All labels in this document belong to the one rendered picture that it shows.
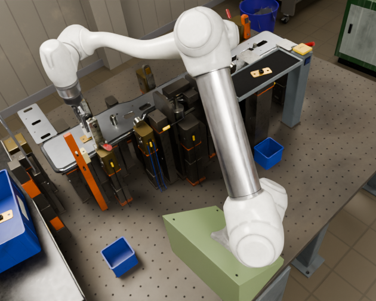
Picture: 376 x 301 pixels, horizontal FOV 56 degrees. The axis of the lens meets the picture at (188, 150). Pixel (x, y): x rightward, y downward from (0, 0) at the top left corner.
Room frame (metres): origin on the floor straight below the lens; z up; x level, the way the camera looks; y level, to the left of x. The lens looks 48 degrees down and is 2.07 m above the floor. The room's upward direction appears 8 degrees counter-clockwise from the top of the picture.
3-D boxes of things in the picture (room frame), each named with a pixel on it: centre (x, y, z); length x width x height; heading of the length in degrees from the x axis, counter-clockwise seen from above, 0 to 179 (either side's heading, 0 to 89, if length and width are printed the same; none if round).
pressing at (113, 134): (1.39, 0.01, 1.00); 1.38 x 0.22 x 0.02; 121
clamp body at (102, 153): (0.98, 0.33, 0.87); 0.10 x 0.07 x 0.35; 31
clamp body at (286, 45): (1.52, -0.58, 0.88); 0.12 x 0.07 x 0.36; 31
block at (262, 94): (1.20, -0.35, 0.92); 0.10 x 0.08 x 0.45; 121
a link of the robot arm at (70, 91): (1.13, 0.42, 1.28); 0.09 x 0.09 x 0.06
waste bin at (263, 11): (3.16, -0.88, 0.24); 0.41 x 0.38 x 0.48; 33
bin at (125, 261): (0.67, 0.34, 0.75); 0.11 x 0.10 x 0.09; 121
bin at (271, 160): (1.10, -0.39, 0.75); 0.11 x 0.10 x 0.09; 121
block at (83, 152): (0.99, 0.42, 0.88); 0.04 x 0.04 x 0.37; 31
